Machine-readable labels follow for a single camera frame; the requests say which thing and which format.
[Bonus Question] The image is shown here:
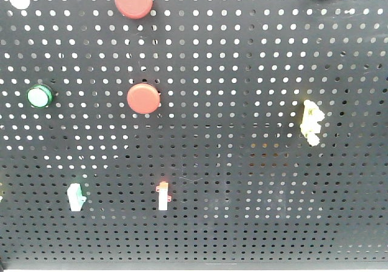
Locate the white yellow toggle switch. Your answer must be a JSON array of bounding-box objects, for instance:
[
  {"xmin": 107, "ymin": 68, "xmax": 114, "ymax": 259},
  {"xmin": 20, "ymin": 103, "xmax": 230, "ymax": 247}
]
[{"xmin": 299, "ymin": 99, "xmax": 325, "ymax": 147}]

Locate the green push button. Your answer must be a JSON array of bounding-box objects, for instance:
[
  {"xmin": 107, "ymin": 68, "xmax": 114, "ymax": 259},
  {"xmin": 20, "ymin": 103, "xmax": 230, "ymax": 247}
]
[{"xmin": 27, "ymin": 84, "xmax": 55, "ymax": 108}]

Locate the white green toggle switch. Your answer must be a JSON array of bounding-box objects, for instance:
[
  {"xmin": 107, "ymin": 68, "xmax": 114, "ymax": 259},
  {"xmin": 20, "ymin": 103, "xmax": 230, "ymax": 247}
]
[{"xmin": 67, "ymin": 183, "xmax": 87, "ymax": 212}]

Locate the black perforated pegboard panel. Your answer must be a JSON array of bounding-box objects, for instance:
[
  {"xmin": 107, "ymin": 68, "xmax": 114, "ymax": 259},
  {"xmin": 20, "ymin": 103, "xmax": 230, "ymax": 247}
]
[{"xmin": 1, "ymin": 0, "xmax": 387, "ymax": 270}]

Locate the white red toggle switch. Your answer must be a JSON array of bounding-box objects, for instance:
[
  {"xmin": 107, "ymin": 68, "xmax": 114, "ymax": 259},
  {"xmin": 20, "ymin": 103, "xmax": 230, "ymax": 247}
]
[{"xmin": 155, "ymin": 181, "xmax": 172, "ymax": 211}]

